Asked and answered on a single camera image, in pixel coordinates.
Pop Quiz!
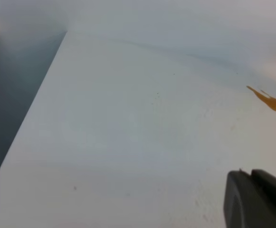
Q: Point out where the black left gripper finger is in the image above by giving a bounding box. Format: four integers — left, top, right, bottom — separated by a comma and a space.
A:
223, 169, 276, 228

